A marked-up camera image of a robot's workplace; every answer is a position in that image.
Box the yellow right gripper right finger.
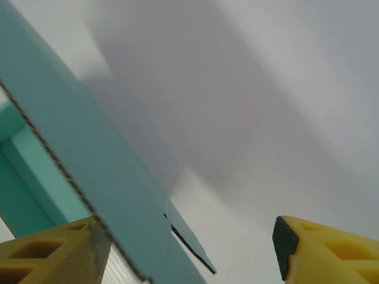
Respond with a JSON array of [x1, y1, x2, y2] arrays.
[[272, 215, 379, 284]]

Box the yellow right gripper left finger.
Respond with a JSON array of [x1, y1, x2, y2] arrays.
[[0, 215, 113, 284]]

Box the green paper box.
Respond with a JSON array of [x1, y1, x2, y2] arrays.
[[0, 0, 219, 284]]

